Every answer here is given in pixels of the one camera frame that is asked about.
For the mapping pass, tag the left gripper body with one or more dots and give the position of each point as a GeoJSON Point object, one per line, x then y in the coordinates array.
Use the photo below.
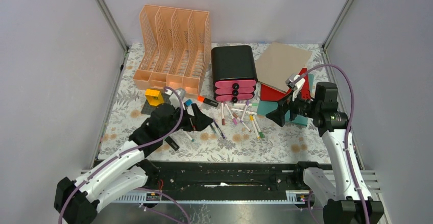
{"type": "Point", "coordinates": [176, 119]}

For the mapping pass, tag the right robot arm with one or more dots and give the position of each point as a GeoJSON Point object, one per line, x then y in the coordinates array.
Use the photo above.
{"type": "Point", "coordinates": [347, 199]}

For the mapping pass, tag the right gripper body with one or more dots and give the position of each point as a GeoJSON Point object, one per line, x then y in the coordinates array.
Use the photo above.
{"type": "Point", "coordinates": [304, 107]}

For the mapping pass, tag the black mounting rail base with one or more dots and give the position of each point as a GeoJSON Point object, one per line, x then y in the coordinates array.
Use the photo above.
{"type": "Point", "coordinates": [217, 181]}

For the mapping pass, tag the yellow cap white marker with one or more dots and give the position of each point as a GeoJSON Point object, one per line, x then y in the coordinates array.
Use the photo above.
{"type": "Point", "coordinates": [254, 126]}

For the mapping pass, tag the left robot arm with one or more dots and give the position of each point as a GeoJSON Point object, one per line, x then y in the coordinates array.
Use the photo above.
{"type": "Point", "coordinates": [81, 199]}

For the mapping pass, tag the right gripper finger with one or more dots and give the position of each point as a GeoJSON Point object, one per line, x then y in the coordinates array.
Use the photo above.
{"type": "Point", "coordinates": [284, 103]}
{"type": "Point", "coordinates": [278, 115]}

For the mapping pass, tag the beige cardboard sheet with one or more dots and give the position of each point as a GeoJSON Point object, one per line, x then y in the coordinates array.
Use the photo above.
{"type": "Point", "coordinates": [278, 62]}

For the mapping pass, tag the green cap white marker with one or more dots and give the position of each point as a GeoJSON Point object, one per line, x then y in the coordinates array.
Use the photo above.
{"type": "Point", "coordinates": [258, 128]}

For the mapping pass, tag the yellow plastic block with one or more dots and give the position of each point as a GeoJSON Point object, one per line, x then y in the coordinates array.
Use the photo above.
{"type": "Point", "coordinates": [154, 97]}

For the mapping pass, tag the pink cap white marker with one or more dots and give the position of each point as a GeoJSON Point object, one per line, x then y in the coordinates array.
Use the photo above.
{"type": "Point", "coordinates": [231, 114]}

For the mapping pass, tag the orange cap black highlighter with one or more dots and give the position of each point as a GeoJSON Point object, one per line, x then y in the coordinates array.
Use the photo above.
{"type": "Point", "coordinates": [208, 101]}

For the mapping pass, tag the red folder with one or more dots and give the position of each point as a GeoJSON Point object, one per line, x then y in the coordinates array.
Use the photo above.
{"type": "Point", "coordinates": [271, 95]}

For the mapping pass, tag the teal folder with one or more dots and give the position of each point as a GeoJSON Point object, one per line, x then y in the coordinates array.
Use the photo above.
{"type": "Point", "coordinates": [265, 107]}

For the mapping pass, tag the teal cap white marker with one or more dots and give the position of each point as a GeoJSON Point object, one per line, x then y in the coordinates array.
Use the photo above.
{"type": "Point", "coordinates": [188, 136]}

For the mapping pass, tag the blue cap black highlighter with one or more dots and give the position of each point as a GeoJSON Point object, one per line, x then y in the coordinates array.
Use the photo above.
{"type": "Point", "coordinates": [188, 102]}

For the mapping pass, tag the black drawer cabinet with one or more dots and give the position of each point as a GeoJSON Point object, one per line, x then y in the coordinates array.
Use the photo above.
{"type": "Point", "coordinates": [233, 63]}

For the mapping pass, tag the pink bottom drawer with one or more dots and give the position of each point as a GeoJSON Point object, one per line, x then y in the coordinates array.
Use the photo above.
{"type": "Point", "coordinates": [232, 98]}

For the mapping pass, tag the floral table mat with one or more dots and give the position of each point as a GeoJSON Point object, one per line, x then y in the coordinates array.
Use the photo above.
{"type": "Point", "coordinates": [288, 144]}

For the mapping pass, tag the pink top drawer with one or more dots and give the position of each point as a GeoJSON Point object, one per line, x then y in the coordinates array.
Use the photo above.
{"type": "Point", "coordinates": [235, 83]}

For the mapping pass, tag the pink drawer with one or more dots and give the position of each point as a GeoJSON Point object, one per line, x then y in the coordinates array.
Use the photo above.
{"type": "Point", "coordinates": [232, 98]}
{"type": "Point", "coordinates": [235, 83]}
{"type": "Point", "coordinates": [231, 91]}

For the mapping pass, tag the peach plastic file organizer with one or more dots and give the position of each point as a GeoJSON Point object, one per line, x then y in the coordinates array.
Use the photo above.
{"type": "Point", "coordinates": [177, 46]}

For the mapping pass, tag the purple cap white marker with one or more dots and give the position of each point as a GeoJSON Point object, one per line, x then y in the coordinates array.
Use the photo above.
{"type": "Point", "coordinates": [244, 110]}

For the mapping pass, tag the gray building baseplate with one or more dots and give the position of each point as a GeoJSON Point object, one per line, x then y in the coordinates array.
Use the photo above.
{"type": "Point", "coordinates": [147, 109]}

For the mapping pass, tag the purple gel pen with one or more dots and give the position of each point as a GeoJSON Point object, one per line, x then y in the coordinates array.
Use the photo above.
{"type": "Point", "coordinates": [219, 129]}

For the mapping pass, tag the green cap black highlighter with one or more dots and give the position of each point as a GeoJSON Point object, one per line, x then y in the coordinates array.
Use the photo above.
{"type": "Point", "coordinates": [172, 143]}

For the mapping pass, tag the pink middle drawer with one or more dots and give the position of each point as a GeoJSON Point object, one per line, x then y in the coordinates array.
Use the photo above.
{"type": "Point", "coordinates": [231, 91]}

